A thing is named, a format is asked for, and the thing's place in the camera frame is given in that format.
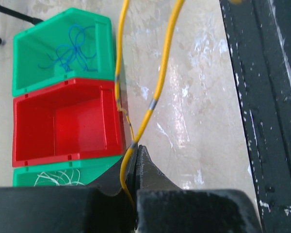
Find blue cable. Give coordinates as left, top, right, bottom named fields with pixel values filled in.
left=37, top=24, right=99, bottom=72

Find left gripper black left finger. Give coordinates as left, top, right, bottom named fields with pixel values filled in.
left=0, top=143, right=138, bottom=233

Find red plastic bin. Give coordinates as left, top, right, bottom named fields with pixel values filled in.
left=12, top=78, right=124, bottom=167

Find white cable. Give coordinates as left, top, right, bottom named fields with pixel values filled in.
left=33, top=168, right=87, bottom=187

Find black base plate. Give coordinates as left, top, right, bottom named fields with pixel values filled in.
left=220, top=0, right=291, bottom=233

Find black music stand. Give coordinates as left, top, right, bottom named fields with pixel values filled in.
left=0, top=5, right=43, bottom=46

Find green plastic bin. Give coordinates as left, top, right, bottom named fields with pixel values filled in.
left=12, top=8, right=115, bottom=97
left=13, top=156, right=121, bottom=187

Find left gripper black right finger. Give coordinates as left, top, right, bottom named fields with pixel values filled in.
left=137, top=146, right=262, bottom=233

